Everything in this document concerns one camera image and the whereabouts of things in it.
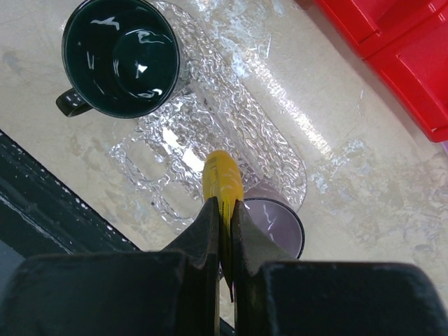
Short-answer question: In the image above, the dark green mug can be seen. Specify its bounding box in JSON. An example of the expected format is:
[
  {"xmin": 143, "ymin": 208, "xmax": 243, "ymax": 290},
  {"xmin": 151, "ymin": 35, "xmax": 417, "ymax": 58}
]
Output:
[{"xmin": 56, "ymin": 0, "xmax": 188, "ymax": 118}]

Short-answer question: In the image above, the red right bin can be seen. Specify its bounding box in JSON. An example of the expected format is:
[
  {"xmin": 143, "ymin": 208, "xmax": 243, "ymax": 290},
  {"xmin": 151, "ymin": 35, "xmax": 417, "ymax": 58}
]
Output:
[{"xmin": 363, "ymin": 1, "xmax": 447, "ymax": 142}]

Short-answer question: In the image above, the clear textured oval tray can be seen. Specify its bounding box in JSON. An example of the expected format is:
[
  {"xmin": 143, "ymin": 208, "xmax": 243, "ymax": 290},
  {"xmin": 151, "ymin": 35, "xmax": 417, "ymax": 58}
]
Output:
[{"xmin": 104, "ymin": 0, "xmax": 309, "ymax": 232}]

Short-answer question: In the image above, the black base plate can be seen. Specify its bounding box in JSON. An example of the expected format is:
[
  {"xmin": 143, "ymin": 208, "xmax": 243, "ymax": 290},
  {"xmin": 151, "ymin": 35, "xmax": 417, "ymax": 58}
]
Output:
[{"xmin": 1, "ymin": 133, "xmax": 138, "ymax": 258}]

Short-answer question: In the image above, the red bin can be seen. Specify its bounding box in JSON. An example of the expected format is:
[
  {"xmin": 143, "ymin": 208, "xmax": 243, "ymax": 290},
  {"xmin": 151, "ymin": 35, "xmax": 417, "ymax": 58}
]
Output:
[
  {"xmin": 316, "ymin": 0, "xmax": 447, "ymax": 59},
  {"xmin": 363, "ymin": 1, "xmax": 447, "ymax": 142}
]

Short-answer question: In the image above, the clear textured acrylic holder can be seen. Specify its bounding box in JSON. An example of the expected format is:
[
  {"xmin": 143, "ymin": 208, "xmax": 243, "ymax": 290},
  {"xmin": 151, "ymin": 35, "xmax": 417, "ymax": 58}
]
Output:
[{"xmin": 110, "ymin": 94, "xmax": 263, "ymax": 234}]

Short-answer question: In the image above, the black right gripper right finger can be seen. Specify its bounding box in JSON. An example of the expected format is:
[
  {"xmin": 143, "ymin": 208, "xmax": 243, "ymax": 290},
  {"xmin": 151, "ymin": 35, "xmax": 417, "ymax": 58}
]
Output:
[{"xmin": 232, "ymin": 202, "xmax": 447, "ymax": 335}]

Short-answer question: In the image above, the red middle bin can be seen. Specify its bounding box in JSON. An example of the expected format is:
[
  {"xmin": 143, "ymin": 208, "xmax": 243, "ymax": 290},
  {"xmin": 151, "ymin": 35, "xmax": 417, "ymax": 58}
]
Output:
[{"xmin": 316, "ymin": 0, "xmax": 447, "ymax": 59}]

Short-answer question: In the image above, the yellow toothpaste tube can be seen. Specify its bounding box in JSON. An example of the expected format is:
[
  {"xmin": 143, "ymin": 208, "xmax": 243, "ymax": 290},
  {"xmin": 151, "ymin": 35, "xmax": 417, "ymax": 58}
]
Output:
[{"xmin": 202, "ymin": 150, "xmax": 244, "ymax": 302}]

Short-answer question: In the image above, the grey-purple mug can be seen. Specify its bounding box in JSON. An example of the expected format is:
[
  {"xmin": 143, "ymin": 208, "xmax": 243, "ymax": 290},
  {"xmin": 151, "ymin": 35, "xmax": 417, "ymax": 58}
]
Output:
[{"xmin": 244, "ymin": 181, "xmax": 305, "ymax": 259}]

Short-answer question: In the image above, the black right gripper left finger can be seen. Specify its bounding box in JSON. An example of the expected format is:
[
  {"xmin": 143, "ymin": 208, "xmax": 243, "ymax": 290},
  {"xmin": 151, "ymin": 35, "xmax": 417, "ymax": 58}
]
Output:
[{"xmin": 1, "ymin": 198, "xmax": 220, "ymax": 335}]

